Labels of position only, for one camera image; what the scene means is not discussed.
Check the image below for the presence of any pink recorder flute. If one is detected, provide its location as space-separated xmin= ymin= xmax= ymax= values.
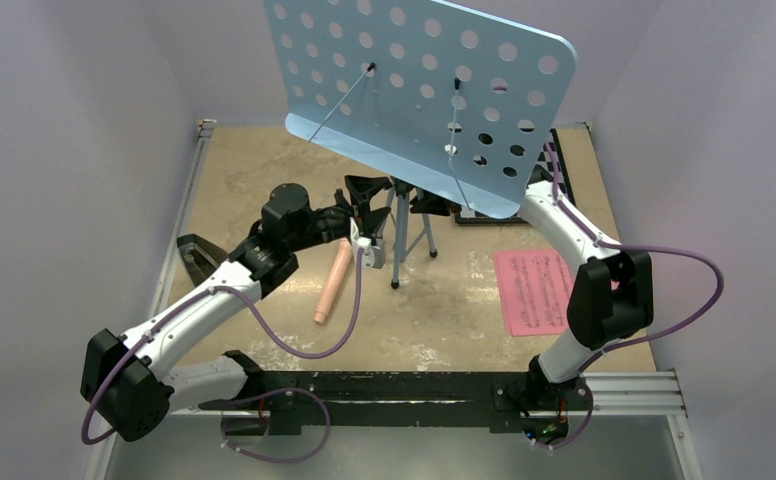
xmin=313 ymin=240 xmax=353 ymax=325

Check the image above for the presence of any black metronome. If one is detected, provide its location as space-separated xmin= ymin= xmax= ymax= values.
xmin=176 ymin=234 xmax=228 ymax=286

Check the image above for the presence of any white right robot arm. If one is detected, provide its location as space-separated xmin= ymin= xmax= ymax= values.
xmin=518 ymin=179 xmax=654 ymax=407

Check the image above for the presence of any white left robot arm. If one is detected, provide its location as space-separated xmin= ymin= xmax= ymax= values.
xmin=81 ymin=175 xmax=391 ymax=445

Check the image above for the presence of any aluminium frame rail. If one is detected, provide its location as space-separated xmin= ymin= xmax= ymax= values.
xmin=84 ymin=117 xmax=704 ymax=480

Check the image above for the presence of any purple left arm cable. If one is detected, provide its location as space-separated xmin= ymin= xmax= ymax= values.
xmin=81 ymin=248 xmax=367 ymax=464

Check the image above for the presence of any pink sheet music front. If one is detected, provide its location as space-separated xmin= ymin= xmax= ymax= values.
xmin=492 ymin=249 xmax=573 ymax=337

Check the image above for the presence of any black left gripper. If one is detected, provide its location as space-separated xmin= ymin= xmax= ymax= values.
xmin=287 ymin=176 xmax=389 ymax=253

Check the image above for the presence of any black white chessboard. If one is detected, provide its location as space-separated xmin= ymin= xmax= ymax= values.
xmin=451 ymin=128 xmax=576 ymax=226

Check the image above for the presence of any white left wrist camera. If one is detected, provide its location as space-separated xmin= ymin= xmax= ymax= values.
xmin=349 ymin=220 xmax=385 ymax=269

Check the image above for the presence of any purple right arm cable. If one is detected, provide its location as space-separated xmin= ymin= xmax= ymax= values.
xmin=534 ymin=140 xmax=726 ymax=452

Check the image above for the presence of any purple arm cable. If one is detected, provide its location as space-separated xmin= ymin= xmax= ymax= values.
xmin=81 ymin=248 xmax=367 ymax=464
xmin=534 ymin=140 xmax=726 ymax=452

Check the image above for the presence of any light blue music stand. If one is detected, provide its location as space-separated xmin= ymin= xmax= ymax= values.
xmin=262 ymin=0 xmax=579 ymax=291

